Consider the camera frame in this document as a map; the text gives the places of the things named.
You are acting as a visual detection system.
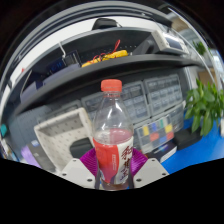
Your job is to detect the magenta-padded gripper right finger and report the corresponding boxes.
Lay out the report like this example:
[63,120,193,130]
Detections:
[129,148,170,189]

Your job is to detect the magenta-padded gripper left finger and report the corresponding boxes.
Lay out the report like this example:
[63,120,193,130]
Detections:
[59,148,99,190]

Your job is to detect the clear red-capped drink bottle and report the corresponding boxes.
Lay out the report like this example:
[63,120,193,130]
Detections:
[92,78,135,192]

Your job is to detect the black box with label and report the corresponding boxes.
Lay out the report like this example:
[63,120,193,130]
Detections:
[146,139,178,164]

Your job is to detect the black rectangular case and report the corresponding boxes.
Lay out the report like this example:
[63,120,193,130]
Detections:
[69,137,94,160]

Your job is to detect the clear organizer box, coloured parts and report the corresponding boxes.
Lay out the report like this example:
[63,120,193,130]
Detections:
[135,114,177,154]

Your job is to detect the white perforated tray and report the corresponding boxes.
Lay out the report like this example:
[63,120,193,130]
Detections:
[33,107,95,173]

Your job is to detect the dark grey flat box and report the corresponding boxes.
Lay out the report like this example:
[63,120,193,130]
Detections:
[28,139,56,173]

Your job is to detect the black zip case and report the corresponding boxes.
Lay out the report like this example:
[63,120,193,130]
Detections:
[173,128,204,151]

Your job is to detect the purple plastic bag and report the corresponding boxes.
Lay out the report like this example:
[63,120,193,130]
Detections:
[20,144,41,168]

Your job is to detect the grey small-parts drawer cabinet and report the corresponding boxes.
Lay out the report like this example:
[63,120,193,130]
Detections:
[80,80,150,125]
[171,102,186,133]
[143,73,185,115]

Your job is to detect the green potted plant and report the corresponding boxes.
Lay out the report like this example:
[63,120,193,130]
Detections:
[184,78,224,137]

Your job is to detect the small teal device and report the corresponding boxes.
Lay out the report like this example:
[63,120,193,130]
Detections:
[0,123,8,138]

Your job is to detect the black overhead shelf unit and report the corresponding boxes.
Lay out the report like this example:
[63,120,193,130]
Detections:
[6,16,208,116]

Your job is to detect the small green background plant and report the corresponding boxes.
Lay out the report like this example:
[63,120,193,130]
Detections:
[193,41,208,56]

